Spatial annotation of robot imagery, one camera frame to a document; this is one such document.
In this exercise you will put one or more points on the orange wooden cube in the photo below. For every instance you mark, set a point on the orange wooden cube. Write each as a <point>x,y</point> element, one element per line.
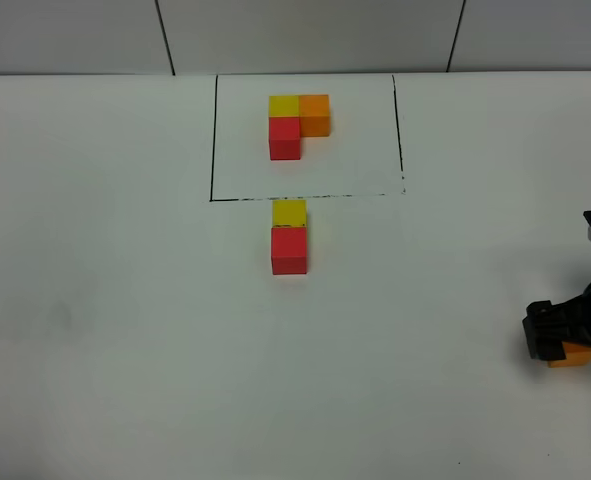
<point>575,356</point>

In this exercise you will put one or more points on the red wooden cube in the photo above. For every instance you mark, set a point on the red wooden cube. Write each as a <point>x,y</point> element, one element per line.
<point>289,250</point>

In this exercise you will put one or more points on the yellow wooden cube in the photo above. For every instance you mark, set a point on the yellow wooden cube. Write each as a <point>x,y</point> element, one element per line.
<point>289,213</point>

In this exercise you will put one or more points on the template orange cube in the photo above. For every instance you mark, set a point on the template orange cube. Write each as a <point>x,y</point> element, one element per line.
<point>315,115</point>

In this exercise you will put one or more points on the template red cube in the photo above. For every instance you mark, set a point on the template red cube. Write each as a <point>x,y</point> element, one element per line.
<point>284,138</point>

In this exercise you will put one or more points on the template yellow cube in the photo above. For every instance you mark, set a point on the template yellow cube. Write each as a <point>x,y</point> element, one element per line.
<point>281,106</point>

